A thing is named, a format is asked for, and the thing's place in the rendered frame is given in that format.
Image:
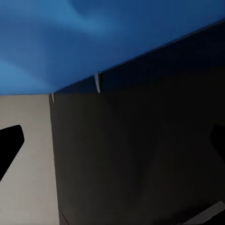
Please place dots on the room divider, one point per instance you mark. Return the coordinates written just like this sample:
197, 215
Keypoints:
49, 45

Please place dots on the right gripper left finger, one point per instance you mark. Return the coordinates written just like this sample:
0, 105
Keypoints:
11, 140

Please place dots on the desk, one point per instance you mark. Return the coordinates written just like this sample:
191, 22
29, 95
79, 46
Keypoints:
139, 152

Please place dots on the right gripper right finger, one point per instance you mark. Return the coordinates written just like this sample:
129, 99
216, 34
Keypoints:
217, 138

